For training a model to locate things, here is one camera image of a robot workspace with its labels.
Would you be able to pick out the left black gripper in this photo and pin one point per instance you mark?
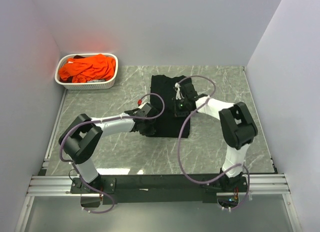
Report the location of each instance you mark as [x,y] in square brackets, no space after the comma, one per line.
[151,131]

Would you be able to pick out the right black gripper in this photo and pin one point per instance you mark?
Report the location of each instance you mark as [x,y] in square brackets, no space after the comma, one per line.
[177,112]

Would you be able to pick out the black t-shirt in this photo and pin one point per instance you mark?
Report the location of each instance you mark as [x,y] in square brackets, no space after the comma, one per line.
[167,125]

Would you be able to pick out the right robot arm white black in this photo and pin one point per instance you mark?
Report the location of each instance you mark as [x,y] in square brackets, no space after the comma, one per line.
[238,130]

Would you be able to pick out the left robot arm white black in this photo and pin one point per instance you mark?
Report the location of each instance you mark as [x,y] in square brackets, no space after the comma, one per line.
[81,138]

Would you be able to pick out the black base beam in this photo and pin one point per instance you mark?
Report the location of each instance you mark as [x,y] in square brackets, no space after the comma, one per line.
[155,188]

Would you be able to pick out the orange t-shirt in basket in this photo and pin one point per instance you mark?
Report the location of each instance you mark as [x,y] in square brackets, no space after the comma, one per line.
[87,69]

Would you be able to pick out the white plastic laundry basket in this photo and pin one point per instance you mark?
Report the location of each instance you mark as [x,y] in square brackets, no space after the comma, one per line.
[89,85]

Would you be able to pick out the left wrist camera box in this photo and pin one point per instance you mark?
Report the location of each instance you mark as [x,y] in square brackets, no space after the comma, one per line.
[146,110]

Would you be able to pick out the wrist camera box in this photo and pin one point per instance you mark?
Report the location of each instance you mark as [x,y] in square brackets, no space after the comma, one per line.
[188,91]
[146,110]

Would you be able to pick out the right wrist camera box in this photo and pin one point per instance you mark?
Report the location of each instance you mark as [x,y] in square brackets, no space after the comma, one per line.
[188,91]

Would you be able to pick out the aluminium rail frame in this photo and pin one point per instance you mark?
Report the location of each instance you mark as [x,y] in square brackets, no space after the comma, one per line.
[258,184]

